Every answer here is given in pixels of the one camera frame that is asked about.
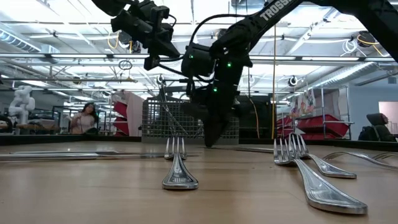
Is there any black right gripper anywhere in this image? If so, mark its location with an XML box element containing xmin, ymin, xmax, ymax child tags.
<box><xmin>180</xmin><ymin>57</ymin><xmax>252</xmax><ymax>149</ymax></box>

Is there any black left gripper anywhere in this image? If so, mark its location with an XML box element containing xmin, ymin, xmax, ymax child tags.
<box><xmin>111</xmin><ymin>11</ymin><xmax>181</xmax><ymax>71</ymax></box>

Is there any silver dinner fork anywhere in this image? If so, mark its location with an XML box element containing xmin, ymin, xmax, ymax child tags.
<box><xmin>161</xmin><ymin>136</ymin><xmax>199</xmax><ymax>190</ymax></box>
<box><xmin>272</xmin><ymin>138</ymin><xmax>369</xmax><ymax>215</ymax></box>
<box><xmin>288</xmin><ymin>133</ymin><xmax>358</xmax><ymax>180</ymax></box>
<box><xmin>323</xmin><ymin>151</ymin><xmax>398</xmax><ymax>171</ymax></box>
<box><xmin>371</xmin><ymin>151</ymin><xmax>398</xmax><ymax>159</ymax></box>

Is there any grey mesh cutlery basket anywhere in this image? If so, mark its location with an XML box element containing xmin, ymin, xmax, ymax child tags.
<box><xmin>141</xmin><ymin>85</ymin><xmax>240</xmax><ymax>146</ymax></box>

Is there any pale pink board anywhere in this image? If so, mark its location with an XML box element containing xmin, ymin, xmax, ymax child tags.
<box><xmin>126</xmin><ymin>91</ymin><xmax>144</xmax><ymax>138</ymax></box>

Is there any red plastic storage bin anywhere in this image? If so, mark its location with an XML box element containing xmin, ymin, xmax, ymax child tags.
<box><xmin>275</xmin><ymin>116</ymin><xmax>298</xmax><ymax>140</ymax></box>
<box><xmin>113</xmin><ymin>101</ymin><xmax>128</xmax><ymax>119</ymax></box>
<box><xmin>297</xmin><ymin>114</ymin><xmax>351</xmax><ymax>137</ymax></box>
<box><xmin>113</xmin><ymin>117</ymin><xmax>129</xmax><ymax>136</ymax></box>

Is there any colourful poster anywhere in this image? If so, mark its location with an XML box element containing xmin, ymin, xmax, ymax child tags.
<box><xmin>290</xmin><ymin>88</ymin><xmax>315</xmax><ymax>118</ymax></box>

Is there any long fluorescent light strip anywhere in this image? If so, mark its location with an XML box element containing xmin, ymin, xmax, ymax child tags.
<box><xmin>0</xmin><ymin>52</ymin><xmax>398</xmax><ymax>62</ymax></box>

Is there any black retractable cord reel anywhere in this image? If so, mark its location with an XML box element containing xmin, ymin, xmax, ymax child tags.
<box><xmin>356</xmin><ymin>30</ymin><xmax>377</xmax><ymax>49</ymax></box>
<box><xmin>119</xmin><ymin>30</ymin><xmax>142</xmax><ymax>54</ymax></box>

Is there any thin wire ring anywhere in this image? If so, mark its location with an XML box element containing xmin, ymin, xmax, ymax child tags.
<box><xmin>118</xmin><ymin>59</ymin><xmax>134</xmax><ymax>71</ymax></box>

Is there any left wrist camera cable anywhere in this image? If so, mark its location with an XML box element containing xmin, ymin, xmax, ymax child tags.
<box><xmin>167</xmin><ymin>12</ymin><xmax>178</xmax><ymax>30</ymax></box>

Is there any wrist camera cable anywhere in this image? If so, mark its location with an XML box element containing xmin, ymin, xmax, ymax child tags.
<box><xmin>188</xmin><ymin>13</ymin><xmax>249</xmax><ymax>46</ymax></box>
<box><xmin>167</xmin><ymin>12</ymin><xmax>178</xmax><ymax>30</ymax></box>

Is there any thin yellow cable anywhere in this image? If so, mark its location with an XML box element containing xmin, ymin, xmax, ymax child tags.
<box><xmin>248</xmin><ymin>98</ymin><xmax>261</xmax><ymax>140</ymax></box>

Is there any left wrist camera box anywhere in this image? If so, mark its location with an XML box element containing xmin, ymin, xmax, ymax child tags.
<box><xmin>136</xmin><ymin>0</ymin><xmax>171</xmax><ymax>25</ymax></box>

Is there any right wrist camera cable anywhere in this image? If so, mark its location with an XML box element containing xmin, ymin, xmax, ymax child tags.
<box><xmin>188</xmin><ymin>13</ymin><xmax>249</xmax><ymax>46</ymax></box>

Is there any yellow hanging cord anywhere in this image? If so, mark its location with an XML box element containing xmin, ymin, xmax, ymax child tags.
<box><xmin>271</xmin><ymin>24</ymin><xmax>278</xmax><ymax>140</ymax></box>

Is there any metal wire shelf rack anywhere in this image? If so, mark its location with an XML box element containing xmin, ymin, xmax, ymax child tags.
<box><xmin>320</xmin><ymin>85</ymin><xmax>355</xmax><ymax>141</ymax></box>

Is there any black frame workbench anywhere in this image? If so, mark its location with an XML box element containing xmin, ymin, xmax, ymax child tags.
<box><xmin>52</xmin><ymin>105</ymin><xmax>108</xmax><ymax>135</ymax></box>

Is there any black aluminium table frame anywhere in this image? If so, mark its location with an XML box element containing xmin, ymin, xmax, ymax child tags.
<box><xmin>0</xmin><ymin>133</ymin><xmax>398</xmax><ymax>151</ymax></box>

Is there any silver ventilation duct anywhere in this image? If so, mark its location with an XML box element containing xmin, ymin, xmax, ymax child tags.
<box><xmin>306</xmin><ymin>60</ymin><xmax>398</xmax><ymax>91</ymax></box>
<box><xmin>0</xmin><ymin>30</ymin><xmax>43</xmax><ymax>54</ymax></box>

